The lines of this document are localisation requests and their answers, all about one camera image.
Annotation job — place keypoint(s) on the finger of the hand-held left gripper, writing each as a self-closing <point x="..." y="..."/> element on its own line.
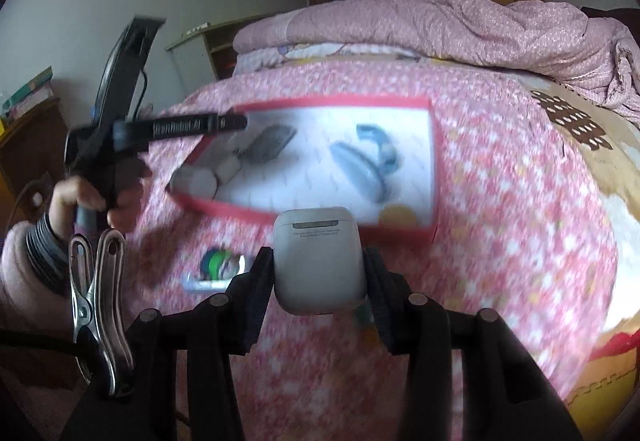
<point x="230" y="122"/>

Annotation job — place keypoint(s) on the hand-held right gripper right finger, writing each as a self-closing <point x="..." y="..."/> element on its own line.
<point x="382" y="306"/>

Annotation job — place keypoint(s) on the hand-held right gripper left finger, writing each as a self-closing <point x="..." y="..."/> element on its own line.
<point x="257" y="301"/>

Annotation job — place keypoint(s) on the grey plate with holes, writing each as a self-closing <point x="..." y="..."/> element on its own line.
<point x="267" y="143"/>

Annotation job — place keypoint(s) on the white plastic pipe fitting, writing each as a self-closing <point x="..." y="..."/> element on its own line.
<point x="192" y="182"/>

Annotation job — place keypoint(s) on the white earbuds case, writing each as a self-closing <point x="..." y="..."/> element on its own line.
<point x="320" y="266"/>

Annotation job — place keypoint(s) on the pink cardboard box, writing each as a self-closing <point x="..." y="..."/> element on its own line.
<point x="235" y="212"/>

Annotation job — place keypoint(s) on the round wooden chess piece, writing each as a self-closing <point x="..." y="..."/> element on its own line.
<point x="400" y="215"/>

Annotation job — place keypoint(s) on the grey-blue curved plastic part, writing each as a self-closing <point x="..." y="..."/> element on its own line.
<point x="357" y="166"/>

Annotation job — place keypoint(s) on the light blue plastic part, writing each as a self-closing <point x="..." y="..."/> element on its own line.
<point x="380" y="143"/>

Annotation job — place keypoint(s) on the person's left hand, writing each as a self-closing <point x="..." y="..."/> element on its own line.
<point x="65" y="198"/>

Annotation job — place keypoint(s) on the green toy figure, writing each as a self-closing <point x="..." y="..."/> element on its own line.
<point x="217" y="263"/>

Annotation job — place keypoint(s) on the pale wooden nightstand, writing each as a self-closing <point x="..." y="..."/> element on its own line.
<point x="195" y="56"/>

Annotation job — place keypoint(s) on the dark wooden cabinet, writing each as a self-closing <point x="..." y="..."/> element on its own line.
<point x="30" y="146"/>

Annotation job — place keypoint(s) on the stack of books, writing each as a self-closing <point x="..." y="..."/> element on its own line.
<point x="30" y="93"/>

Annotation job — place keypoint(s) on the cartoon print pillow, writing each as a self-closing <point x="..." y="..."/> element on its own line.
<point x="310" y="52"/>

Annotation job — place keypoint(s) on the pink floral bedsheet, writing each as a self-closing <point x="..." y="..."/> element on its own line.
<point x="500" y="221"/>

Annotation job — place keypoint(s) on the metal spring clip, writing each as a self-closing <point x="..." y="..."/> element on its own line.
<point x="97" y="311"/>

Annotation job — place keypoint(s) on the pink folded quilt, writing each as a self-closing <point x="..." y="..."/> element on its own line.
<point x="450" y="31"/>

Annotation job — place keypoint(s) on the yellow printed blanket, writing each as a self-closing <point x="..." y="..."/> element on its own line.
<point x="615" y="171"/>

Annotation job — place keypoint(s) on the dark wooden headboard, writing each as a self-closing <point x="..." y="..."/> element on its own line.
<point x="620" y="16"/>

